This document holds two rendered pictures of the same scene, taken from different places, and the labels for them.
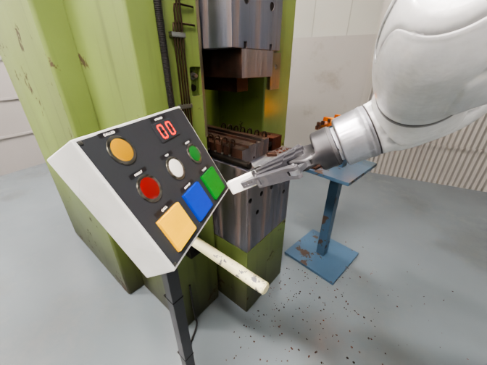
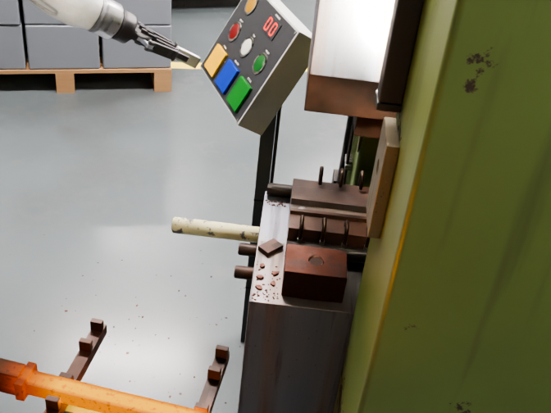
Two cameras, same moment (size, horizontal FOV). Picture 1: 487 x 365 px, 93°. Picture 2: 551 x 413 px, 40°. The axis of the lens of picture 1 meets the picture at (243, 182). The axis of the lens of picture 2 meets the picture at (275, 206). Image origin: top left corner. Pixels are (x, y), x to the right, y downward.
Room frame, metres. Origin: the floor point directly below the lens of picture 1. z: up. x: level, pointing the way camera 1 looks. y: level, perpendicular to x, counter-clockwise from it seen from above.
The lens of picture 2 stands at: (1.99, -0.92, 1.91)
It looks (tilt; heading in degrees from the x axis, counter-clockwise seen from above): 35 degrees down; 141
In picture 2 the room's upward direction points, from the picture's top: 7 degrees clockwise
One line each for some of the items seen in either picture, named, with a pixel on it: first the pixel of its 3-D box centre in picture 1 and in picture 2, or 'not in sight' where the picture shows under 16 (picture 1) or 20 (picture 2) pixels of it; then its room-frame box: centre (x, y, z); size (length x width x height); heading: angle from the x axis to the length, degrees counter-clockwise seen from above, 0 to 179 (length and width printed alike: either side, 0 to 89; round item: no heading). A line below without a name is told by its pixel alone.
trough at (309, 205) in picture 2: (225, 133); (390, 217); (1.15, 0.09, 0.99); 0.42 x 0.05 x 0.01; 50
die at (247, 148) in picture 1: (222, 140); (387, 224); (1.13, 0.10, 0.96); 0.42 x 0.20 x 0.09; 50
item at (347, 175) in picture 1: (339, 166); not in sight; (1.32, -0.60, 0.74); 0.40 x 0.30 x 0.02; 133
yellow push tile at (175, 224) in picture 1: (176, 226); (216, 61); (0.38, 0.14, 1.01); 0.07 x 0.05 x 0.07; 165
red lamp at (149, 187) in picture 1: (149, 187); (234, 31); (0.39, 0.18, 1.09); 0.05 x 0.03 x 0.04; 140
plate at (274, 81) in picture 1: (274, 71); (381, 178); (1.32, -0.16, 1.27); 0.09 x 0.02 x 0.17; 140
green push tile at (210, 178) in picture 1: (212, 182); (240, 94); (0.57, 0.09, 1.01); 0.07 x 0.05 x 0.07; 165
